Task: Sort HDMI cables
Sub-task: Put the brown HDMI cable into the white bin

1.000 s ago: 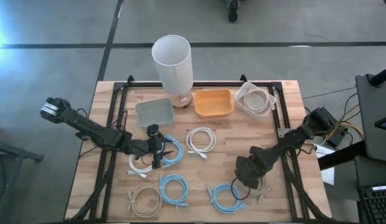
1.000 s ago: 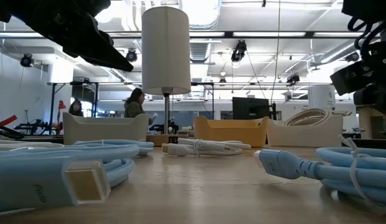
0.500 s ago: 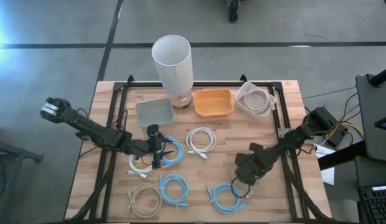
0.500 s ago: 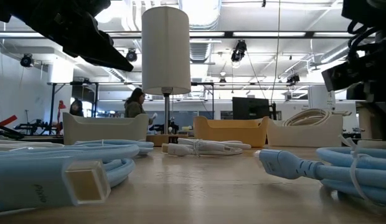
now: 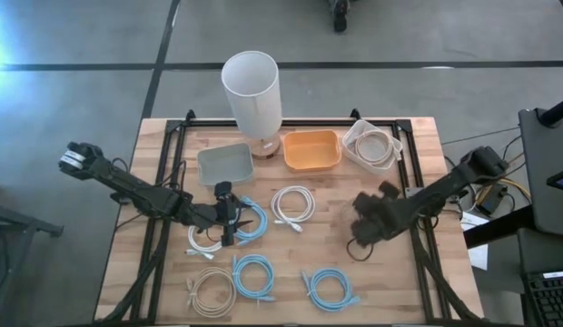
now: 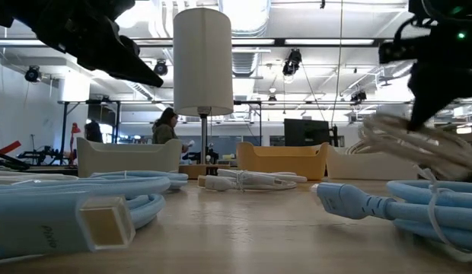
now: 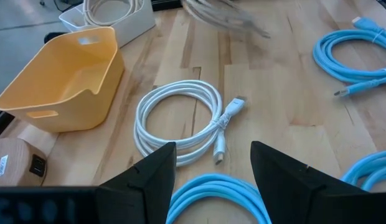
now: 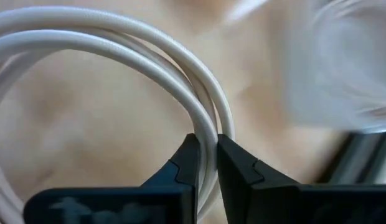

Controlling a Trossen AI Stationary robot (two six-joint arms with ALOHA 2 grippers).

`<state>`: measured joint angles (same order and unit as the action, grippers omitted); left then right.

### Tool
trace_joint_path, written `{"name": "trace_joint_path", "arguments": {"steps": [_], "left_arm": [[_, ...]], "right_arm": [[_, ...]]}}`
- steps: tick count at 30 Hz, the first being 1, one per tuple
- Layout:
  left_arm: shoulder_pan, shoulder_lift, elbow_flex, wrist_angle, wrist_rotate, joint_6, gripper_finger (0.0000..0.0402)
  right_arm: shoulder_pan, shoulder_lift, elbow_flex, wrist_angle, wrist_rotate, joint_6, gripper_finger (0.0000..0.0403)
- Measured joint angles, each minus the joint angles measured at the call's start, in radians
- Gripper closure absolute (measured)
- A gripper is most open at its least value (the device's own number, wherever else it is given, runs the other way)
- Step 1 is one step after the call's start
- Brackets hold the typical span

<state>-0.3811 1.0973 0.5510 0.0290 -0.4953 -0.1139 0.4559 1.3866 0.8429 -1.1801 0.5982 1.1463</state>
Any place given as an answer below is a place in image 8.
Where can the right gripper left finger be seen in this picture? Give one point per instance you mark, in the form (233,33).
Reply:
(118,205)

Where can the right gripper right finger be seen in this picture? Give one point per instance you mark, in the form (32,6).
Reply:
(274,205)

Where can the grey plastic bin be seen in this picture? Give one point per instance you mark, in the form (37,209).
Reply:
(342,71)

